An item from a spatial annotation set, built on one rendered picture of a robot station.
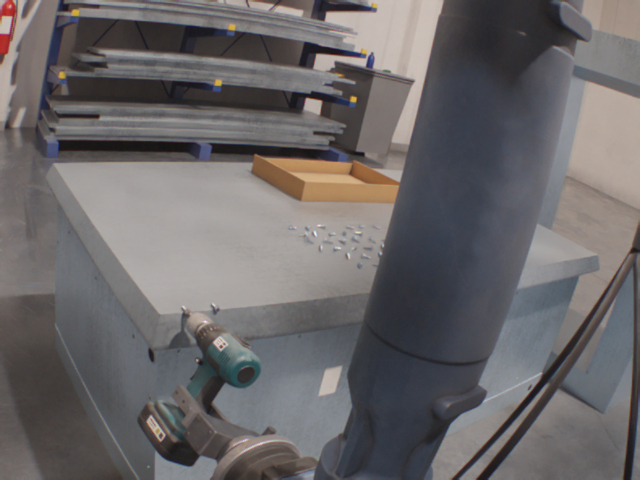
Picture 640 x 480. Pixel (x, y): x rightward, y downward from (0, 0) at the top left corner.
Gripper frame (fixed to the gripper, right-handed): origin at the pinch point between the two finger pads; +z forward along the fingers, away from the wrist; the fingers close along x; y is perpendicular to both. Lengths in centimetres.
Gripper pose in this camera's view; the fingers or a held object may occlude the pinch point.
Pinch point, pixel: (195, 403)
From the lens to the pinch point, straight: 93.3
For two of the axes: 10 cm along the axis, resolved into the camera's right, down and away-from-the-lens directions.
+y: 5.8, -8.1, 0.6
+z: -6.0, -3.7, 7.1
